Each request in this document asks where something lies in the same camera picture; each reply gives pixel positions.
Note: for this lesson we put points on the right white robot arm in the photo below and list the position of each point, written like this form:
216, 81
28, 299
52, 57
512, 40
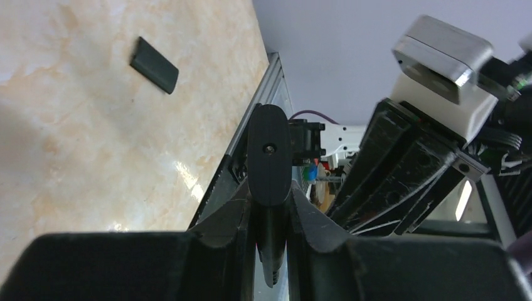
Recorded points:
316, 140

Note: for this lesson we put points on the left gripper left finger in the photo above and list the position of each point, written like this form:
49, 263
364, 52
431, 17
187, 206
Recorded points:
214, 260

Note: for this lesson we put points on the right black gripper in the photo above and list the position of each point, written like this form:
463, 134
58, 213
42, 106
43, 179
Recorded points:
407, 164

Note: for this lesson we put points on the aluminium rail frame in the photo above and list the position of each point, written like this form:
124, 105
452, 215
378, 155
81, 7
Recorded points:
232, 170

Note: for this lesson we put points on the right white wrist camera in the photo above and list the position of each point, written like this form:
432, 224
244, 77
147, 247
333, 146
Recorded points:
441, 66

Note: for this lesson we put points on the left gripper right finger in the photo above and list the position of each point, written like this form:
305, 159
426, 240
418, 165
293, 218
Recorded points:
325, 262

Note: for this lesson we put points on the black remote battery cover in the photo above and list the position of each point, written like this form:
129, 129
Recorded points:
151, 64

